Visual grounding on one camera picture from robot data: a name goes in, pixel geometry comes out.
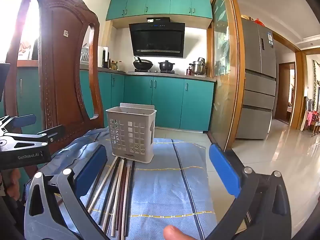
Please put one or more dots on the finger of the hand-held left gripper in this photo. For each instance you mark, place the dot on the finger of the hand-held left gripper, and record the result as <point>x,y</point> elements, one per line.
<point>53,131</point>
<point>17,121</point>

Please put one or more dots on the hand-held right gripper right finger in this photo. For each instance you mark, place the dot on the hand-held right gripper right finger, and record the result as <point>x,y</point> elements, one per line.
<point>223,170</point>

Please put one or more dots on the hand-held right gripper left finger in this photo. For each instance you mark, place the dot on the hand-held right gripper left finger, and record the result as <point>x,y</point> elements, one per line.
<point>91,166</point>

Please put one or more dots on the row of mixed chopsticks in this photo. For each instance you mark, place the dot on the row of mixed chopsticks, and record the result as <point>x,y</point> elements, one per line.
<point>107,195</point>

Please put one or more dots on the white plastic utensil basket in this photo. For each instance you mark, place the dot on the white plastic utensil basket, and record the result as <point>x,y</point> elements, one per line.
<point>130,135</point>

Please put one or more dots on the person's left hand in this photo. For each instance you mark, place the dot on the person's left hand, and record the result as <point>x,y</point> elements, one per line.
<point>13,185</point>

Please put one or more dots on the person's right hand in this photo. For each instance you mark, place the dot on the person's right hand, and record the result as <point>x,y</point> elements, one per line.
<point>177,233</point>

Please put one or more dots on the blue striped tablecloth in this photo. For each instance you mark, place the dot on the blue striped tablecloth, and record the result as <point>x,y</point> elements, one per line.
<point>162,180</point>

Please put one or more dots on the carved wooden chair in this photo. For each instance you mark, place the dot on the carved wooden chair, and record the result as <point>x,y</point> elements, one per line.
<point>60,67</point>

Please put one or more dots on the teal lower kitchen cabinets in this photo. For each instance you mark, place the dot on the teal lower kitchen cabinets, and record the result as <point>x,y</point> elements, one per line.
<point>195,105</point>

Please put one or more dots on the teal kitchen cabinets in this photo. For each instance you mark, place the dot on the teal kitchen cabinets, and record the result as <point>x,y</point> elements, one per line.
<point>160,3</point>
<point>195,105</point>

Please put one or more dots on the dish rack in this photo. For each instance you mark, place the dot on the dish rack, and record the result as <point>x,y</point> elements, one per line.
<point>84,53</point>

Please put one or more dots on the silver refrigerator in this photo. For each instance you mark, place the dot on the silver refrigerator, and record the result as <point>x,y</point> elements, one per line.
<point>257,92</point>

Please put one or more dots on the white thermos jug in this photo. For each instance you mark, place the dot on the white thermos jug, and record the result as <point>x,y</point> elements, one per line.
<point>102,56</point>

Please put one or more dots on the white plastic jug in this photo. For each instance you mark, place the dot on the white plastic jug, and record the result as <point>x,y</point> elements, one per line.
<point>120,65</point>

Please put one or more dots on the grey kitchen countertop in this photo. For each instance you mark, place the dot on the grey kitchen countertop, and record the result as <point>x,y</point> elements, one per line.
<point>200,77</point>

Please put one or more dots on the hanging clothes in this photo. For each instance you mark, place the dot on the hanging clothes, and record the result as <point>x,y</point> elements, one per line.
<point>311,117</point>

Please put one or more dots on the wood framed glass door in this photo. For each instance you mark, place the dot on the wood framed glass door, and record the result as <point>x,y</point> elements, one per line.
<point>222,67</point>

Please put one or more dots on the red bottle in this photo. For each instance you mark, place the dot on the red bottle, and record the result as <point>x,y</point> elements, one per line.
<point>188,71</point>

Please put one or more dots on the steel stockpot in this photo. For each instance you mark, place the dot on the steel stockpot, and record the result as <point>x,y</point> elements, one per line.
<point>198,68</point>

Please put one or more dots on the black wok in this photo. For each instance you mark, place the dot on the black wok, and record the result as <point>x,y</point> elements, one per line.
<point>143,65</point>

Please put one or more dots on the gas stove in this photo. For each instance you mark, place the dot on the gas stove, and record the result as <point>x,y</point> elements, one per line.
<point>152,72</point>

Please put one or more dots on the black cooking pot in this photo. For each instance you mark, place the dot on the black cooking pot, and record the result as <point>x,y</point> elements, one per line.
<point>166,66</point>

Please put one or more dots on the black range hood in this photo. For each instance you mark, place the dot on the black range hood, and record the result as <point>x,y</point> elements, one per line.
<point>157,40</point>

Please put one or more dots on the red bag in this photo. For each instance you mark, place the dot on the red bag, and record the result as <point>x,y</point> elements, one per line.
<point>258,22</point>

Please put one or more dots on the teal upper kitchen cabinets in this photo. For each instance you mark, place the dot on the teal upper kitchen cabinets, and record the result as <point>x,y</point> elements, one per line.
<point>160,3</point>

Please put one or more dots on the wooden door frame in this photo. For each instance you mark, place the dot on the wooden door frame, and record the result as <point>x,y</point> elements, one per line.
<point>297,87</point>

